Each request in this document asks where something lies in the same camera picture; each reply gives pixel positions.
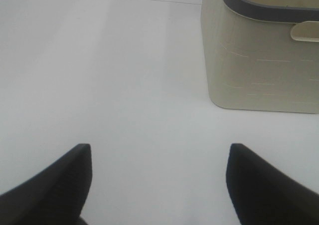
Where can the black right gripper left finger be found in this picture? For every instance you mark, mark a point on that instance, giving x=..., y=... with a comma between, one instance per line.
x=55, y=196

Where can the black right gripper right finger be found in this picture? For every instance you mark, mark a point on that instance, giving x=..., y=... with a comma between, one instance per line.
x=263, y=195

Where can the beige basket grey rim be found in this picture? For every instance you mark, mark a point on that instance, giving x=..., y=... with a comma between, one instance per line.
x=262, y=54

